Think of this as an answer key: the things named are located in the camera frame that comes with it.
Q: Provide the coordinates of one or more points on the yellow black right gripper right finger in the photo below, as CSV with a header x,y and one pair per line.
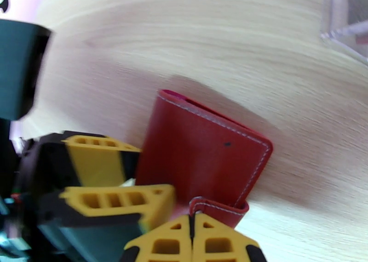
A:
x,y
218,246

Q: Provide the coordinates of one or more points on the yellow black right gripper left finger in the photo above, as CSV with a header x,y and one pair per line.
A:
x,y
161,246

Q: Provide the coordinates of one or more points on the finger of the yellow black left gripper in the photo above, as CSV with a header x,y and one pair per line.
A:
x,y
115,201
95,142

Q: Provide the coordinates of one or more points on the red leather card holder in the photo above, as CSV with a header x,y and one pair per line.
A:
x,y
201,155

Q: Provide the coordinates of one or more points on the clear acrylic card stand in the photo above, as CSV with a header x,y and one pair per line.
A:
x,y
333,11

